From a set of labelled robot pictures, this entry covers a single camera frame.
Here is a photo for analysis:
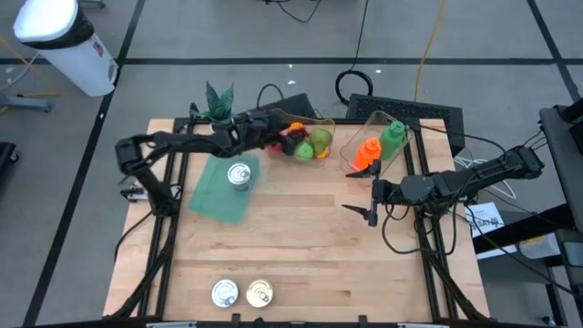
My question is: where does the white trash can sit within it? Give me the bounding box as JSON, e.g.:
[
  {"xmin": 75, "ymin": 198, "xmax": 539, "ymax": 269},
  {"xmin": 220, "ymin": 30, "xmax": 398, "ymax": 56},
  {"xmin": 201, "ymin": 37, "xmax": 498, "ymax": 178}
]
[{"xmin": 12, "ymin": 0, "xmax": 120, "ymax": 98}]

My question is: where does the yellow power cable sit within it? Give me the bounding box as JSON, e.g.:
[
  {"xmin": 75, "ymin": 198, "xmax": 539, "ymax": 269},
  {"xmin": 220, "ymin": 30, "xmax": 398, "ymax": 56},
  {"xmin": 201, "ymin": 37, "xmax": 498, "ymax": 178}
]
[{"xmin": 413, "ymin": 0, "xmax": 450, "ymax": 102}]

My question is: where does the black aluminium rig frame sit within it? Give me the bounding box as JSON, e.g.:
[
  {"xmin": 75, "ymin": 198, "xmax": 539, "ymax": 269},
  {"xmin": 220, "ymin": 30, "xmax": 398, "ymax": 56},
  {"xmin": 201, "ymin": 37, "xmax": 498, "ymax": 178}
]
[{"xmin": 102, "ymin": 116, "xmax": 491, "ymax": 328}]

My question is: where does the dark equipment cart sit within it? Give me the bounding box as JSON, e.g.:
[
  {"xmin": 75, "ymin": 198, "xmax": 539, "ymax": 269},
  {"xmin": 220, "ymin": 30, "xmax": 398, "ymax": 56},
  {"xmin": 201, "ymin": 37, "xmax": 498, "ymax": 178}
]
[{"xmin": 471, "ymin": 97, "xmax": 583, "ymax": 328}]

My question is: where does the grey stand base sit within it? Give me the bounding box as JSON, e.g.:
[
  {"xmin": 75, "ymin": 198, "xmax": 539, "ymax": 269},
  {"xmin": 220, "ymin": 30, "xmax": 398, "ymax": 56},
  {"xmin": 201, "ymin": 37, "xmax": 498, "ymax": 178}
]
[{"xmin": 0, "ymin": 93, "xmax": 54, "ymax": 114}]

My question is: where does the thin yellow cable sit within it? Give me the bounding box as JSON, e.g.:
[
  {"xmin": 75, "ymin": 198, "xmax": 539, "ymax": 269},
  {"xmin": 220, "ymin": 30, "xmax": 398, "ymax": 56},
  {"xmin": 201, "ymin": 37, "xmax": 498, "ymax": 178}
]
[{"xmin": 0, "ymin": 36, "xmax": 60, "ymax": 115}]

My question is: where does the clear plastic container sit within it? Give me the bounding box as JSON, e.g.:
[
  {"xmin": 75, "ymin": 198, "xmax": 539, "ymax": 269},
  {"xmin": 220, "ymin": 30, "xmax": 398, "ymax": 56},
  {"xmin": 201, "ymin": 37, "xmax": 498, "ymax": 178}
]
[{"xmin": 518, "ymin": 232, "xmax": 561, "ymax": 260}]

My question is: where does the black floor plate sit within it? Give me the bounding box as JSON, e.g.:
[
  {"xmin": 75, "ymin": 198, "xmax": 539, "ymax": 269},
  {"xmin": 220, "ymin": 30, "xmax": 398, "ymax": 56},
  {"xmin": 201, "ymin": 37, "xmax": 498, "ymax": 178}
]
[{"xmin": 236, "ymin": 92, "xmax": 316, "ymax": 120}]

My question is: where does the black perforated panel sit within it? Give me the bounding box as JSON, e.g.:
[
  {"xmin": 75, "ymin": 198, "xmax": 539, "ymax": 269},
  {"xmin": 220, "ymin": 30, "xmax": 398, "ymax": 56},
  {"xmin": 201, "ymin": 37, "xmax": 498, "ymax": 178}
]
[{"xmin": 345, "ymin": 93, "xmax": 466, "ymax": 159}]

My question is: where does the pink striped Wild Planet can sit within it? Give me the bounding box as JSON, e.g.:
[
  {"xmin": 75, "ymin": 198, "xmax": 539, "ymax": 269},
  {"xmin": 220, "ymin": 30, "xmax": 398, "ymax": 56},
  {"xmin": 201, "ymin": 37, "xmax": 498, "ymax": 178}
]
[{"xmin": 245, "ymin": 278, "xmax": 275, "ymax": 309}]

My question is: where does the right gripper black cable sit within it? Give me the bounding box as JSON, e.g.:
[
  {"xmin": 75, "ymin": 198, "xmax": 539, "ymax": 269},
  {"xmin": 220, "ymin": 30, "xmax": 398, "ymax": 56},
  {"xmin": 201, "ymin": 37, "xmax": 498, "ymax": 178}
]
[{"xmin": 381, "ymin": 202, "xmax": 459, "ymax": 255}]

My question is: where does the green lime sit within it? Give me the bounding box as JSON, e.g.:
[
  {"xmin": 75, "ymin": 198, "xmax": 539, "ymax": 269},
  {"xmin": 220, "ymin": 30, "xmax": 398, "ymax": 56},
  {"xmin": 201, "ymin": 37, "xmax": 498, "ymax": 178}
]
[{"xmin": 293, "ymin": 140, "xmax": 315, "ymax": 163}]

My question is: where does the snake plant in white pot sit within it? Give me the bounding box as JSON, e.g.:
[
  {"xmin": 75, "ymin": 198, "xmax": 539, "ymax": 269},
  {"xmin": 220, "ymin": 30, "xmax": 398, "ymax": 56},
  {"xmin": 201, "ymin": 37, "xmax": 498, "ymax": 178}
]
[{"xmin": 189, "ymin": 80, "xmax": 238, "ymax": 125}]

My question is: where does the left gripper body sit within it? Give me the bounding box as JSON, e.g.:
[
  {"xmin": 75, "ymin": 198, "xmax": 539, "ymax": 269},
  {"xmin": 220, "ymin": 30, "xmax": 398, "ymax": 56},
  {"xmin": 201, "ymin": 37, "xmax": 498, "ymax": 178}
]
[{"xmin": 236, "ymin": 109, "xmax": 287, "ymax": 149}]

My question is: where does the black coiled cable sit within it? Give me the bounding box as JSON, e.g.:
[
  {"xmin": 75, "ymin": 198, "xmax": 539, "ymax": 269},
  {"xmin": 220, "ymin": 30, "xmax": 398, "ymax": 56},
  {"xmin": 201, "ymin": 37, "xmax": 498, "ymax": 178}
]
[{"xmin": 334, "ymin": 0, "xmax": 374, "ymax": 107}]

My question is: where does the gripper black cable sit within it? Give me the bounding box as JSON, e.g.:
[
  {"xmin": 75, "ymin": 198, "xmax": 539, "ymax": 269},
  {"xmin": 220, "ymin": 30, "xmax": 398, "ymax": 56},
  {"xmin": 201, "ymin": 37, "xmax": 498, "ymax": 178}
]
[
  {"xmin": 256, "ymin": 83, "xmax": 286, "ymax": 113},
  {"xmin": 381, "ymin": 202, "xmax": 459, "ymax": 255}
]

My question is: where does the olive label tin can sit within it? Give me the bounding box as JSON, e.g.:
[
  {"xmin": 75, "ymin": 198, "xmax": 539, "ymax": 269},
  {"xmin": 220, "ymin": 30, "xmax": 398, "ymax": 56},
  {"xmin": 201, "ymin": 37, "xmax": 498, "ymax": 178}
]
[
  {"xmin": 210, "ymin": 278, "xmax": 240, "ymax": 309},
  {"xmin": 227, "ymin": 162, "xmax": 252, "ymax": 186}
]

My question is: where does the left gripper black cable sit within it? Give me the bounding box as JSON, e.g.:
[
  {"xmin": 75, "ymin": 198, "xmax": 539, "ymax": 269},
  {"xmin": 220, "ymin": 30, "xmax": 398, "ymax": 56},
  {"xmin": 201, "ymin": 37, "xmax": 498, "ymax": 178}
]
[{"xmin": 256, "ymin": 83, "xmax": 286, "ymax": 113}]

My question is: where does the black floor equipment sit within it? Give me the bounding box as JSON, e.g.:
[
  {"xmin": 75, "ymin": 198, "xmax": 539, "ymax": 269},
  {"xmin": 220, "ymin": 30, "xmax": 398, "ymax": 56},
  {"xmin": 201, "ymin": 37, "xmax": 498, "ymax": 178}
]
[{"xmin": 0, "ymin": 141, "xmax": 20, "ymax": 183}]

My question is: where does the green squeeze bottle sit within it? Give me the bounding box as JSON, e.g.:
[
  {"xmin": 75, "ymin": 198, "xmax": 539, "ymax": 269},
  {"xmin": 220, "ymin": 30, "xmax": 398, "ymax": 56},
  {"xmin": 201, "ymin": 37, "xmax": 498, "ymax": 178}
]
[{"xmin": 379, "ymin": 120, "xmax": 409, "ymax": 160}]

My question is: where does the green pear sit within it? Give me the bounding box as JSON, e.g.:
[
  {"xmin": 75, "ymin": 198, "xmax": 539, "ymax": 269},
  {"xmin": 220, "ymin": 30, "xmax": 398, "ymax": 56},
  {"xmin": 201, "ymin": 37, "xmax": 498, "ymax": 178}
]
[{"xmin": 309, "ymin": 127, "xmax": 332, "ymax": 155}]

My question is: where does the white cable bundle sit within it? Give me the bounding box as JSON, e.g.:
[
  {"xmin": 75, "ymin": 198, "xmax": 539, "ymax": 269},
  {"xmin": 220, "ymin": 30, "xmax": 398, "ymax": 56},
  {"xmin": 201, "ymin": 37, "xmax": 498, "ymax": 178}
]
[{"xmin": 453, "ymin": 154, "xmax": 518, "ymax": 201}]

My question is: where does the clear plastic bin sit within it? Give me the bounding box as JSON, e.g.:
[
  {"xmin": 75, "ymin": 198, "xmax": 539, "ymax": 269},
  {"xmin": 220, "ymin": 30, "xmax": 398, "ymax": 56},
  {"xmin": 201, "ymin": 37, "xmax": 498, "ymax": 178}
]
[
  {"xmin": 263, "ymin": 108, "xmax": 337, "ymax": 169},
  {"xmin": 339, "ymin": 109, "xmax": 414, "ymax": 181}
]

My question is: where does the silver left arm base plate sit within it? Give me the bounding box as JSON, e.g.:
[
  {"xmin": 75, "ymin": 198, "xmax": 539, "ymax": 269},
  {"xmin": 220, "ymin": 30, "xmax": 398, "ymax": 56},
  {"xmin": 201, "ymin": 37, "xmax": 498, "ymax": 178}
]
[{"xmin": 120, "ymin": 185, "xmax": 149, "ymax": 202}]

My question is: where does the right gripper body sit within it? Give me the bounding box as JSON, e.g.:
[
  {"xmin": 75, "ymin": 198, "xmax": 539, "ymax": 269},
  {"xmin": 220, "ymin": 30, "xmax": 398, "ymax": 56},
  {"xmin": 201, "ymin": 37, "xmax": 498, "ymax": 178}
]
[{"xmin": 369, "ymin": 175, "xmax": 404, "ymax": 215}]

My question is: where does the left arm base cable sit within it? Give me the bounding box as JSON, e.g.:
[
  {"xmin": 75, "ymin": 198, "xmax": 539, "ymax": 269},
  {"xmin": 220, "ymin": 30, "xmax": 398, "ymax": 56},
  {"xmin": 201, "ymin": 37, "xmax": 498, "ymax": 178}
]
[{"xmin": 113, "ymin": 210, "xmax": 156, "ymax": 263}]

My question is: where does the orange squeeze bottle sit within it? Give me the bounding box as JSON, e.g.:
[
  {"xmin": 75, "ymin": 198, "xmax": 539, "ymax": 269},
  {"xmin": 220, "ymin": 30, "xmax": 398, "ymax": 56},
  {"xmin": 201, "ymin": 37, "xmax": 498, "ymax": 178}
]
[{"xmin": 353, "ymin": 136, "xmax": 383, "ymax": 172}]

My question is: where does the white printed paper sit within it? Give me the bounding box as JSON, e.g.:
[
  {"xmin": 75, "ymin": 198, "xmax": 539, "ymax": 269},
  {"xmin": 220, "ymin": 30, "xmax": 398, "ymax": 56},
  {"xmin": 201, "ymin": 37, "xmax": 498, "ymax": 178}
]
[{"xmin": 465, "ymin": 201, "xmax": 506, "ymax": 239}]

